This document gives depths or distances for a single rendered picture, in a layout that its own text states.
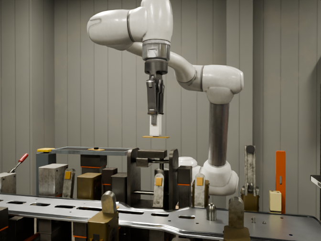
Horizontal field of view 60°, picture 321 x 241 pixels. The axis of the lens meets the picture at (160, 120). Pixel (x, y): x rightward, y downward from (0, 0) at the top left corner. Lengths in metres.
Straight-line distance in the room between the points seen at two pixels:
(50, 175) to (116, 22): 0.67
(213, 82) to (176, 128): 2.30
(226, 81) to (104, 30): 0.65
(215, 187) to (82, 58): 2.94
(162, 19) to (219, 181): 0.99
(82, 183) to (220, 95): 0.74
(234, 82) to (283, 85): 2.35
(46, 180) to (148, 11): 0.77
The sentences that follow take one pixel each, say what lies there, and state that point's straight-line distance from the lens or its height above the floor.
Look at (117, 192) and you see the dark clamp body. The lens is 1.15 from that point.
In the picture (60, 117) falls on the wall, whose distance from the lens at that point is 4.15.
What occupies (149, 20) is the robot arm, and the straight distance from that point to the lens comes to 0.89.
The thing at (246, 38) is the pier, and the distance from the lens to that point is 3.57.
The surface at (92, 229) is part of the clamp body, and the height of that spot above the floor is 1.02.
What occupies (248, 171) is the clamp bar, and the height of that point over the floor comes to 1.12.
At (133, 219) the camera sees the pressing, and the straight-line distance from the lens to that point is 0.92.
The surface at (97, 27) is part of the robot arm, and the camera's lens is 0.96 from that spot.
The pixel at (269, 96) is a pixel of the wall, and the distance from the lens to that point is 3.63.
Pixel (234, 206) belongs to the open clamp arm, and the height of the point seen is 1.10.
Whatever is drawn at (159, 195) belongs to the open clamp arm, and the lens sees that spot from 1.07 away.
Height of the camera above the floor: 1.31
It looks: 1 degrees down
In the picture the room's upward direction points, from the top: straight up
